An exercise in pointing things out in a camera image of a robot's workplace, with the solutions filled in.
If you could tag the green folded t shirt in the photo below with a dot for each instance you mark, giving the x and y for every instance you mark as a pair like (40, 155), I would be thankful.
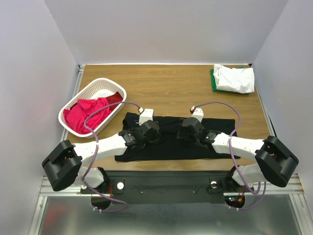
(214, 82)

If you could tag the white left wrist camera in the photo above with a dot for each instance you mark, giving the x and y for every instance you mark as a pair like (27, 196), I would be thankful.
(145, 115)

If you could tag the white perforated plastic basket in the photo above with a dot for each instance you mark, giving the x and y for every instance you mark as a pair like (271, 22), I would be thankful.
(98, 88)

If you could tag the white folded t shirt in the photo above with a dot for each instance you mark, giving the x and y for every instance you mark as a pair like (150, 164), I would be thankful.
(234, 79)

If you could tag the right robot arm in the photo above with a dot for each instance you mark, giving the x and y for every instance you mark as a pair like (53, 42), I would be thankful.
(273, 161)

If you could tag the black t shirt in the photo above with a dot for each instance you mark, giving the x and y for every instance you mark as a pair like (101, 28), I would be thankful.
(171, 148)

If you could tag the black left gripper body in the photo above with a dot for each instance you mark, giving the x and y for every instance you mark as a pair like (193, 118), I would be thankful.
(154, 139)

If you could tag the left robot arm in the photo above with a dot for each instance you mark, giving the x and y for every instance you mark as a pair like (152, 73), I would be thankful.
(71, 164)

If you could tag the dark red t shirt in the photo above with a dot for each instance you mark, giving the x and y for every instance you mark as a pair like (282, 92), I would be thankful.
(116, 97)

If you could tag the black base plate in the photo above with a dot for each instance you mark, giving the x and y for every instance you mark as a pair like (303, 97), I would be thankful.
(172, 187)

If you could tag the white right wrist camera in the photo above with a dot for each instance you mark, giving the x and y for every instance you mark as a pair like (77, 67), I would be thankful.
(197, 113)

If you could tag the pink t shirt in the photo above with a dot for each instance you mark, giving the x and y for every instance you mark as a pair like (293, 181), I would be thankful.
(76, 115)

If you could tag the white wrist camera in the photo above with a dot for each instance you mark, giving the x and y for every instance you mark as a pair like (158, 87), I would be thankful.
(197, 113)
(145, 115)

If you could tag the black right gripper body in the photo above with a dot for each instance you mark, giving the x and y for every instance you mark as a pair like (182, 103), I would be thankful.
(184, 134)

